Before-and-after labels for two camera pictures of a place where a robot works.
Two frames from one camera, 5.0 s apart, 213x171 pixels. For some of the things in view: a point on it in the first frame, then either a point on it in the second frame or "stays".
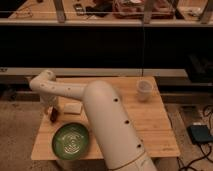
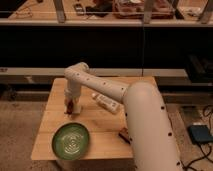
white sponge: [73, 107] stays
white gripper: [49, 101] → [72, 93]
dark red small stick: [54, 115] → [70, 106]
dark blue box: [199, 133] stays
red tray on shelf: [134, 9] stays
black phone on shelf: [79, 9] stays
